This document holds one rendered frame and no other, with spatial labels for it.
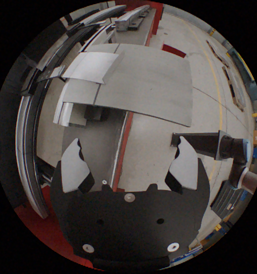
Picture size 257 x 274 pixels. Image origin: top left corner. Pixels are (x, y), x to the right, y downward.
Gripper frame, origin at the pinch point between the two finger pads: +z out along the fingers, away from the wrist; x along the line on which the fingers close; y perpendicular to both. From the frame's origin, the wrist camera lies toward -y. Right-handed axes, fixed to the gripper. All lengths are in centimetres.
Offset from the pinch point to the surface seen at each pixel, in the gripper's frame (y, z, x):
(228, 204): 143, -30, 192
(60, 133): 47, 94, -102
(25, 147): 7.3, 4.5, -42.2
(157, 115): -1.3, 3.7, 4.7
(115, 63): -10.8, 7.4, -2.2
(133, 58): -12.5, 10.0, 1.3
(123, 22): -46, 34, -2
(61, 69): -13.9, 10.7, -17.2
